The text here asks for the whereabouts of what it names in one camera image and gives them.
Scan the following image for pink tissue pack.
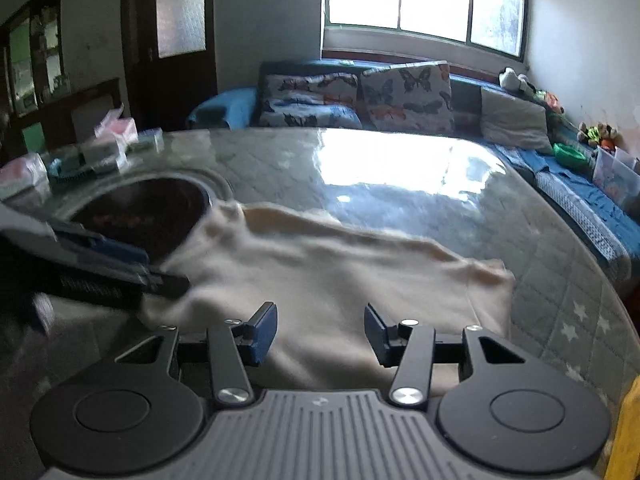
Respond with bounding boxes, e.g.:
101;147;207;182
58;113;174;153
0;152;48;200

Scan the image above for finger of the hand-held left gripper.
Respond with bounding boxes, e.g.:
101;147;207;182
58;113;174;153
45;247;192;311
50;222;151;267

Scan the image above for green bowl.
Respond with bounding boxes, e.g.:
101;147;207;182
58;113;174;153
552;142;591;168

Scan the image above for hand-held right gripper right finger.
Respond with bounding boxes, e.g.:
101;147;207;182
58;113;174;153
364;303;528;407

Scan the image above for white box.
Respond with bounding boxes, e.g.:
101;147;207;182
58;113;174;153
80;137;128;173

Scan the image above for cream sweater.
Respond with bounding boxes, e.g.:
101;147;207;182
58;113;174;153
137;201;516;397

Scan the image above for grey cushion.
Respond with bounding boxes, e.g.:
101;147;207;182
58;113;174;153
480;86;555;155

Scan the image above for dark wooden door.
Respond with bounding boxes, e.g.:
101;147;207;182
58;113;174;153
122;0;218;133

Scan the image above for open pink tissue box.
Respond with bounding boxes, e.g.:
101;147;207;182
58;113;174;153
94;105;138;143

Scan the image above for clear plastic storage box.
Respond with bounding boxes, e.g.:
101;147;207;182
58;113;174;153
592;146;640;211

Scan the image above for blue quilted sofa cover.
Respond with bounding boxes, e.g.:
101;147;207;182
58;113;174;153
500;145;640;281

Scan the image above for pink and green toy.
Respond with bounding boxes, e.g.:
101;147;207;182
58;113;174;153
532;89;566;115

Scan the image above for blue sofa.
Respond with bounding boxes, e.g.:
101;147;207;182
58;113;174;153
187;59;640;291

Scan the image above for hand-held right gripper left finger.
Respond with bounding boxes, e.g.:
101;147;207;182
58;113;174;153
114;301;278;407

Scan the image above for brown and green plush toys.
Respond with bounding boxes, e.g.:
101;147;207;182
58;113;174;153
577;121;623;152

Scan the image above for dark wooden display cabinet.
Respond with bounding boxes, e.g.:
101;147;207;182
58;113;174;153
0;0;126;161

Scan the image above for yellow cloth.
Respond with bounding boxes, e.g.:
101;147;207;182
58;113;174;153
602;375;640;480

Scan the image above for white plush toy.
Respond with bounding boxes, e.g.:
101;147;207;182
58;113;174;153
499;66;536;95

